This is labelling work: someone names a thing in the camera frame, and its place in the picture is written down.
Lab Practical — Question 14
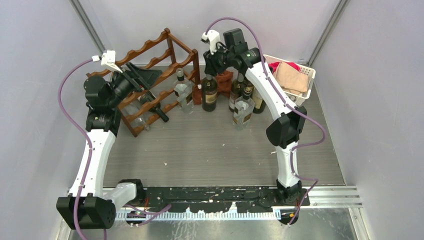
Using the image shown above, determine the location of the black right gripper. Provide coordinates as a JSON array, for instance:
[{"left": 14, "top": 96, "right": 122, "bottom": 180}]
[{"left": 203, "top": 43, "right": 235, "bottom": 77}]

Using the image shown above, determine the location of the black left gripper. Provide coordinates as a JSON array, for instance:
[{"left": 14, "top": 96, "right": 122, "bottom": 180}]
[{"left": 107, "top": 62, "right": 162, "bottom": 109}]

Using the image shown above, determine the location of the clear bottle gold cap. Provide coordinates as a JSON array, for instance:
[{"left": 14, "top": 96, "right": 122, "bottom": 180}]
[{"left": 232, "top": 86, "right": 255, "bottom": 130}]

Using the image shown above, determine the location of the dark wine bottle cream label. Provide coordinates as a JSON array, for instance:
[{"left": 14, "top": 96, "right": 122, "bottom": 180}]
[{"left": 251, "top": 88, "right": 266, "bottom": 114}]

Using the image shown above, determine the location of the dark green wine bottle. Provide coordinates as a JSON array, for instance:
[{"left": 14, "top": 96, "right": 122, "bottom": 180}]
[{"left": 244, "top": 78, "right": 255, "bottom": 95}]

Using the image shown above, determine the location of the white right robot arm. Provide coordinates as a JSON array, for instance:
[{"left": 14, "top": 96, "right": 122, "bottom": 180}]
[{"left": 201, "top": 28, "right": 307, "bottom": 206}]

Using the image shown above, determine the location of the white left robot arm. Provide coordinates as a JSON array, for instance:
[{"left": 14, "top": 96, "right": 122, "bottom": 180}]
[{"left": 56, "top": 68, "right": 162, "bottom": 230}]

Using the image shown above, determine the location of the green wine bottle silver neck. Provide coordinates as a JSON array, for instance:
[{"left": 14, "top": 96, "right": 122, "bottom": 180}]
[{"left": 201, "top": 74, "right": 218, "bottom": 112}]

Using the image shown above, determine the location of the wooden wine rack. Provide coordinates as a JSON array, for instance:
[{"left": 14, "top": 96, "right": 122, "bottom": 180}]
[{"left": 86, "top": 27, "right": 201, "bottom": 138}]

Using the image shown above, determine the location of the brown suede cloth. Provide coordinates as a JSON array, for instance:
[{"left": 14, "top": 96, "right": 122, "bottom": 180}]
[{"left": 192, "top": 70, "right": 234, "bottom": 105}]

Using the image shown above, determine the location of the pink cloth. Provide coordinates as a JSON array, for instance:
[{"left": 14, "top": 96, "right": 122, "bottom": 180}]
[{"left": 268, "top": 61, "right": 301, "bottom": 74}]

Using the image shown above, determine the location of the beige cloth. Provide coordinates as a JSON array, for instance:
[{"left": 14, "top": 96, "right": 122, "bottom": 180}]
[{"left": 273, "top": 63, "right": 309, "bottom": 95}]

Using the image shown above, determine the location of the white plastic basket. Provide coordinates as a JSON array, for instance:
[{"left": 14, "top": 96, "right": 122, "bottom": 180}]
[{"left": 264, "top": 54, "right": 316, "bottom": 106}]

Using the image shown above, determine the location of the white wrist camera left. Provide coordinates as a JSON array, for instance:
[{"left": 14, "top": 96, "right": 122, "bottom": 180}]
[{"left": 91, "top": 49, "right": 124, "bottom": 73}]

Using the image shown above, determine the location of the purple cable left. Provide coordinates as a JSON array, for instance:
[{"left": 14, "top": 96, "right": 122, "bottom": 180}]
[{"left": 57, "top": 57, "right": 173, "bottom": 240}]

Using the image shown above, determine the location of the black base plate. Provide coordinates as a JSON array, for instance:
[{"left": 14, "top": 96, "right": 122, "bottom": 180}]
[{"left": 128, "top": 186, "right": 307, "bottom": 214}]

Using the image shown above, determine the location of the aluminium frame rail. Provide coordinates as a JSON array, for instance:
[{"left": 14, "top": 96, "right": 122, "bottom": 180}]
[{"left": 62, "top": 185, "right": 364, "bottom": 221}]

